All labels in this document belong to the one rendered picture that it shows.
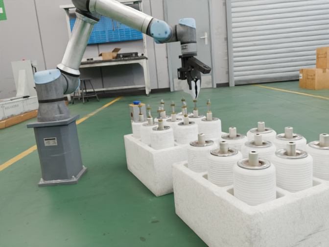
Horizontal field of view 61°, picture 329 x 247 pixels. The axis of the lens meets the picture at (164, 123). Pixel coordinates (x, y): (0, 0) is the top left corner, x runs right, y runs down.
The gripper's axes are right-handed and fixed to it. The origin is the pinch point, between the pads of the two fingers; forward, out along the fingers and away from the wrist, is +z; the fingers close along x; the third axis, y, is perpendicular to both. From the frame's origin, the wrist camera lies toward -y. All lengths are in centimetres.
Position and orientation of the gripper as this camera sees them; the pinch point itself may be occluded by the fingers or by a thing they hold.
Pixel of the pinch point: (196, 96)
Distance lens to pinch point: 133.1
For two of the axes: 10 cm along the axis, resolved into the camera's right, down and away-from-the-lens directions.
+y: -7.3, -0.7, 6.8
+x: -6.8, 2.0, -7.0
